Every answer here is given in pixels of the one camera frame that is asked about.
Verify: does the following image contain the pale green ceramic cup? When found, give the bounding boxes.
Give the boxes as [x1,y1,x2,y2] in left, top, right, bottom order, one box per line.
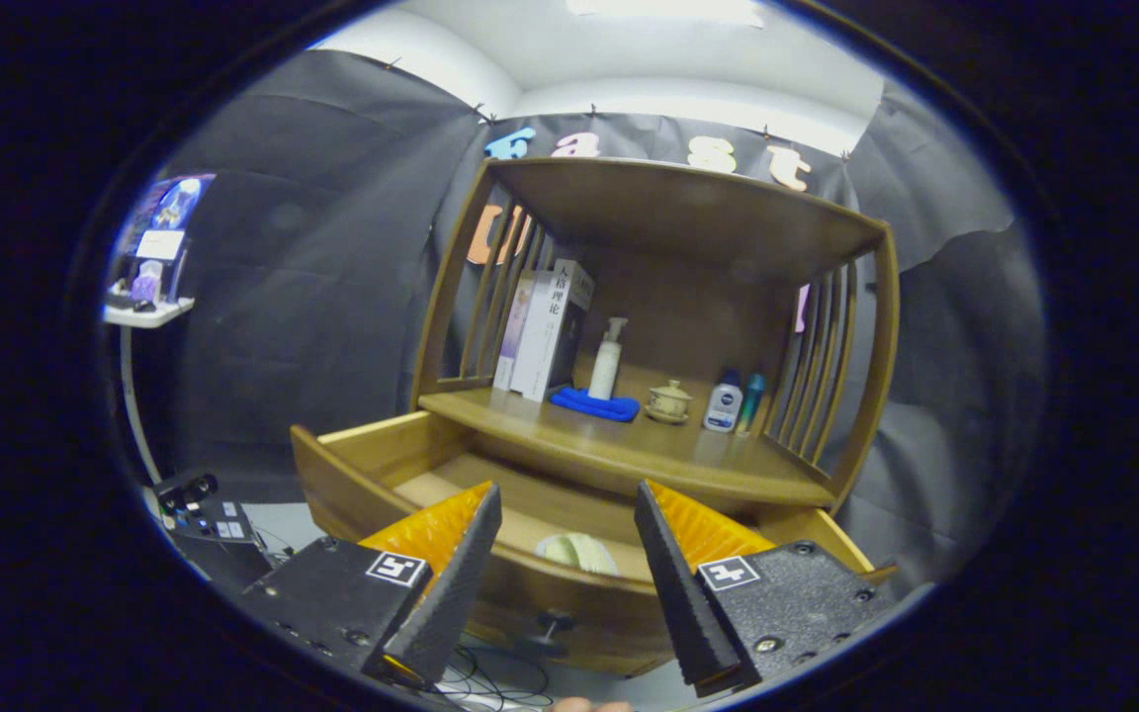
[533,532,620,578]

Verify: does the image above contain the blue cloth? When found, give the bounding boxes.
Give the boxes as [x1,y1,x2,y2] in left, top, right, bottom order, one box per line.
[549,386,642,423]

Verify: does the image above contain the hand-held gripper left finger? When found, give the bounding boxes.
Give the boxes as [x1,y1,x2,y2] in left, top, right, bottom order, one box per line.
[238,482,504,691]

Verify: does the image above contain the teal bottle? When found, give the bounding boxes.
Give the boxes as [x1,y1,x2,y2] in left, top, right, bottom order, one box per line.
[736,373,766,438]

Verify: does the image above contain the white pump bottle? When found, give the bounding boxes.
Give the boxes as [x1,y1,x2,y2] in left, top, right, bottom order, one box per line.
[588,316,629,401]

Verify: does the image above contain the white shelf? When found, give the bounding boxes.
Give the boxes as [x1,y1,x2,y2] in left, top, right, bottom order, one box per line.
[102,292,197,329]

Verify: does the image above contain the wooden drawer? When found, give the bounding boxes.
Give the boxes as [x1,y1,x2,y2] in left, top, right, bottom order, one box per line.
[291,410,897,678]

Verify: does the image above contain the wooden cabinet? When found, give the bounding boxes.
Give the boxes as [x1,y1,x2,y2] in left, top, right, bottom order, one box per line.
[291,156,902,678]

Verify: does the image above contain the white stand pole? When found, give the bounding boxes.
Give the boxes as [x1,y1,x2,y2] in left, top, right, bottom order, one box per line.
[118,326,165,486]

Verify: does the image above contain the black equipment box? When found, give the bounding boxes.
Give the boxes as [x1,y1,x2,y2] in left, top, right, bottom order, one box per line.
[152,472,274,594]

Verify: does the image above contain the beige lidded teacup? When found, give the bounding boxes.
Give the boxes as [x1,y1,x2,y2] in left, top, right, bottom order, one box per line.
[644,380,694,426]

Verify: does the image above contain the thin pale purple book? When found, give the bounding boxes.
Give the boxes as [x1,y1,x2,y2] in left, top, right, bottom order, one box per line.
[492,272,536,392]

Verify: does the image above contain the black backdrop cloth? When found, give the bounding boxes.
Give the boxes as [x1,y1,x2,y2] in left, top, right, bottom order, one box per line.
[120,49,1050,594]

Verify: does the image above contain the thick white book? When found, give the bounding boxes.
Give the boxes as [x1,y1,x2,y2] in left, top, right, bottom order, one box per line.
[510,259,595,403]

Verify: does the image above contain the black floor cables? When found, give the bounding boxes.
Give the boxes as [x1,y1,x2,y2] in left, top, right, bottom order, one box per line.
[436,643,556,711]

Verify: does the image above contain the white lotion bottle blue cap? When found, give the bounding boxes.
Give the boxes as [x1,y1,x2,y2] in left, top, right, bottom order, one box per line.
[703,369,744,434]

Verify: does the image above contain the wooden countertop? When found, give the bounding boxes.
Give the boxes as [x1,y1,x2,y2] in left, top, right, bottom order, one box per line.
[418,386,837,510]

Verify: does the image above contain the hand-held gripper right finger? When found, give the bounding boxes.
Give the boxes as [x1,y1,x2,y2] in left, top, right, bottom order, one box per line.
[634,480,899,698]

